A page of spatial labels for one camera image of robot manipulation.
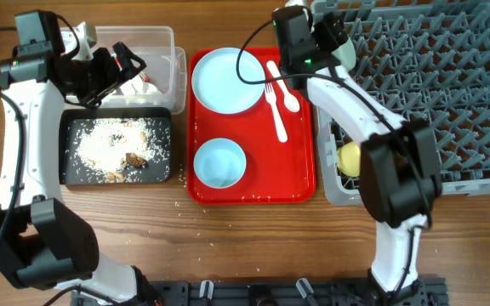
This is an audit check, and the light blue bowl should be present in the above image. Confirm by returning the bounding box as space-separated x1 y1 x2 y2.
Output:
193 138 247 189

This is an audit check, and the grey dishwasher rack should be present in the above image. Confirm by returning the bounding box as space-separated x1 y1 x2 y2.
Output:
311 0 490 196

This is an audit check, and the yellow plastic cup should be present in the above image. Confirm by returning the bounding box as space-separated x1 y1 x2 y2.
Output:
337 141 361 177

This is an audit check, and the white napkin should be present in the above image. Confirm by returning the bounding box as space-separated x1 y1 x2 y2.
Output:
117 76 160 95

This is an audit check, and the mint green bowl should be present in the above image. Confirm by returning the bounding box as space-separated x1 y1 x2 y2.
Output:
332 38 356 71

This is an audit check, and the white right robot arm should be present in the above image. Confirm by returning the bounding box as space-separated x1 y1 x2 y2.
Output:
271 1 442 305

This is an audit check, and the white plastic fork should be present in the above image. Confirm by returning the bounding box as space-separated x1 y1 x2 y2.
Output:
265 83 288 143

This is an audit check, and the red snack wrapper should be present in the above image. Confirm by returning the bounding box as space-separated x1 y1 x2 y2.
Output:
113 55 151 82

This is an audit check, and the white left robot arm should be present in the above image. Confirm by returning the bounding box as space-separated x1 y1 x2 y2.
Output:
0 10 162 305

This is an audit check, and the clear plastic waste bin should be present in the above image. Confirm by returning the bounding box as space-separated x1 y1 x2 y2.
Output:
93 26 187 115

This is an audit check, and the black waste tray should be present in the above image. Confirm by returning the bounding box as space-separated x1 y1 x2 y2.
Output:
59 107 171 185

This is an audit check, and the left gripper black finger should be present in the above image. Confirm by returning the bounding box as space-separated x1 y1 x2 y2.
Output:
75 71 139 109
113 42 146 79

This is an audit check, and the leftover rice and food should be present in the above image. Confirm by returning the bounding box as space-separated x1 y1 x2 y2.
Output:
78 119 162 184

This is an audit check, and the light blue plate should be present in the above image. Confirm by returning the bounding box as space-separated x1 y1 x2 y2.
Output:
191 48 264 115

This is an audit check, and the red serving tray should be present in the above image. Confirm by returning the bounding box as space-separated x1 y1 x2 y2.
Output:
185 47 317 206

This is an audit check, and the white plastic spoon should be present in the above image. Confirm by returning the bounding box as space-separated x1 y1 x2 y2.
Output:
266 60 300 113

